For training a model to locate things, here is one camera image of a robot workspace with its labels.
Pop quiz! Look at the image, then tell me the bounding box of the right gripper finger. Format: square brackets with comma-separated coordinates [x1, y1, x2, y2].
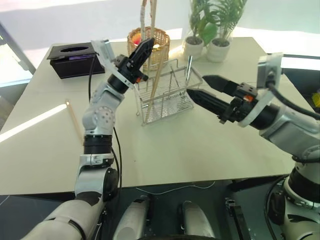
[202, 74, 242, 96]
[186, 88, 233, 120]

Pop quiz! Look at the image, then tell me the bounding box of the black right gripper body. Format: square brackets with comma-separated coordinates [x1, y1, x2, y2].
[218, 82, 259, 125]

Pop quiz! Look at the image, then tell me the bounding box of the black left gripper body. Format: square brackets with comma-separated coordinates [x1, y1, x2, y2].
[113, 53, 150, 88]

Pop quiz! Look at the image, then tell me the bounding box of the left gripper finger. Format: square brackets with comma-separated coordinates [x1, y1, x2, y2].
[128, 38, 154, 65]
[136, 39, 155, 71]

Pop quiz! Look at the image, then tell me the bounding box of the woven wicker basket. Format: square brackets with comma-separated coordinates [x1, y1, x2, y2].
[126, 0, 171, 75]

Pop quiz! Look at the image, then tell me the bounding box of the metal spoon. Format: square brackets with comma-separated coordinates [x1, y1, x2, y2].
[184, 55, 194, 87]

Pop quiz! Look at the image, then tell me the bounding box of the wooden chopstick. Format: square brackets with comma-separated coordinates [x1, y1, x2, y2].
[64, 99, 85, 146]
[144, 50, 166, 122]

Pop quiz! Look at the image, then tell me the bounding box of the tall plant in white pot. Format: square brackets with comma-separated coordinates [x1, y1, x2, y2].
[206, 0, 249, 63]

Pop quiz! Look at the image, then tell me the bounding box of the small plant in white pot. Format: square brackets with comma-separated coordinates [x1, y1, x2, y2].
[183, 0, 218, 61]

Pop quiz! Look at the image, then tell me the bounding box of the black rectangular box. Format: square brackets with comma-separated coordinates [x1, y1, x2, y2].
[46, 41, 106, 80]

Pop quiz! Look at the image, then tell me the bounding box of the grey robot leg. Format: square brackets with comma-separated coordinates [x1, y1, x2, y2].
[177, 200, 216, 240]
[112, 194, 156, 240]

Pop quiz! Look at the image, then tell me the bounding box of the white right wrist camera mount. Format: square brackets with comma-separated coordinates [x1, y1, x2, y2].
[237, 51, 285, 128]

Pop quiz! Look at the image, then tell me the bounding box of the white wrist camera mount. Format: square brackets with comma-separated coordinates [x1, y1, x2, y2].
[237, 51, 285, 128]
[90, 38, 136, 89]

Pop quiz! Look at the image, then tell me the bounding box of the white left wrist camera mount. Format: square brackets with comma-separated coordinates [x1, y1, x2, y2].
[90, 38, 136, 89]

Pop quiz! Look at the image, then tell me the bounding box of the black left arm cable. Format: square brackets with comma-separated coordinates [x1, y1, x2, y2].
[87, 52, 123, 188]

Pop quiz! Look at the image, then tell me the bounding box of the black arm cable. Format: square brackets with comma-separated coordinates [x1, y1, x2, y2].
[87, 52, 123, 188]
[265, 79, 320, 119]

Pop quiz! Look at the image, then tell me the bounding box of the silver wire basket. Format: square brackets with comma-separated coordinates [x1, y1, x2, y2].
[133, 58, 204, 127]

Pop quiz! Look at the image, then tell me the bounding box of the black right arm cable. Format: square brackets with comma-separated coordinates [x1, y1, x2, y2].
[265, 79, 320, 119]

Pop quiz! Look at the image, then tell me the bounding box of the thin white cord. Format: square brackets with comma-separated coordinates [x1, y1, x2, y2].
[136, 181, 216, 197]

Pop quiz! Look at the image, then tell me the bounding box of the thin black cable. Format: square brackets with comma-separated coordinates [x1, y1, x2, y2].
[263, 174, 292, 227]

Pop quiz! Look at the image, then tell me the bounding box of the black strap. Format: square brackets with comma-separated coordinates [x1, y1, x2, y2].
[224, 197, 247, 240]

